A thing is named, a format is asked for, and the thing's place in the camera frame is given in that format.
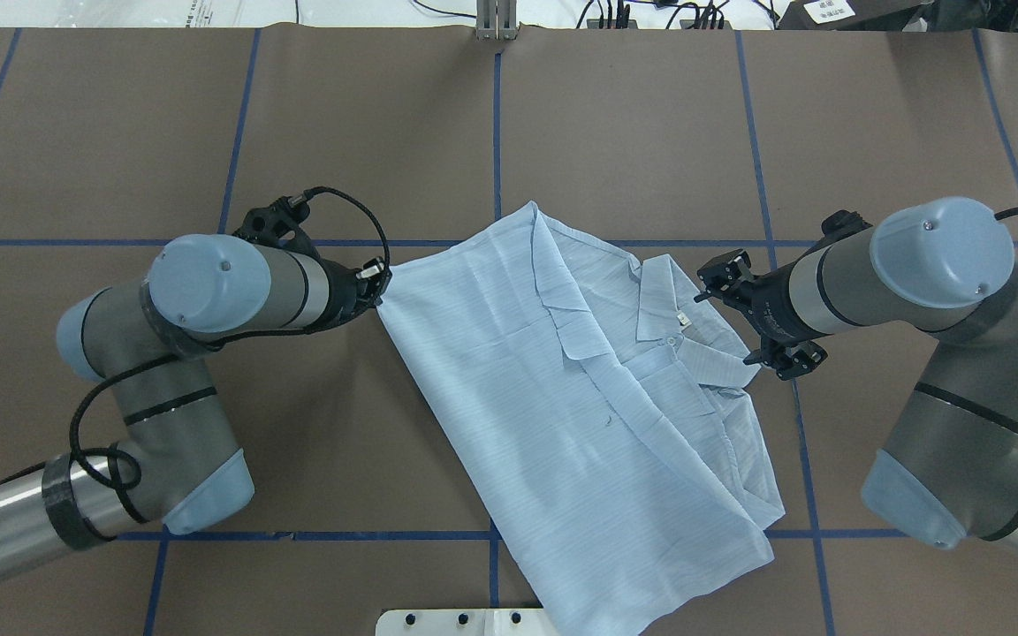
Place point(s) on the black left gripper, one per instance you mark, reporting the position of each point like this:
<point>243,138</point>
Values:
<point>345,297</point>

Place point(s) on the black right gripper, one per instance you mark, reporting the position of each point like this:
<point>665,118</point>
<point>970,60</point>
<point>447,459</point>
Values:
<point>776,306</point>

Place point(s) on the light blue button shirt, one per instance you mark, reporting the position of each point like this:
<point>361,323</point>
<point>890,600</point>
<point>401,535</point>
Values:
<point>601,413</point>

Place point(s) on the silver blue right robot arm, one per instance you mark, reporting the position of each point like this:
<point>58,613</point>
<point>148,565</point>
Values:
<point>949,468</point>

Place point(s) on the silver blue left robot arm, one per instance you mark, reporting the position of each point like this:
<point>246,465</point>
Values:
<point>151,440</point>

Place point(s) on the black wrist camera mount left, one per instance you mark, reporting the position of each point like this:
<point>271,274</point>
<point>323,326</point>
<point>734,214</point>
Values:
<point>278,226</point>

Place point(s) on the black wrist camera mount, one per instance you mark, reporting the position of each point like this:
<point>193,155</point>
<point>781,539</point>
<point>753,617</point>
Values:
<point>278,226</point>
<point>840,226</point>

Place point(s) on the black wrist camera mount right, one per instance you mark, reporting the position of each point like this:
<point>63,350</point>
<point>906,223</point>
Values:
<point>840,226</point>

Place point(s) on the aluminium frame post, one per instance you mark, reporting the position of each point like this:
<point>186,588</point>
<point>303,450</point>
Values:
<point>496,20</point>

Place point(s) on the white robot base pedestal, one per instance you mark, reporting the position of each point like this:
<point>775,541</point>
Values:
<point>489,621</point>

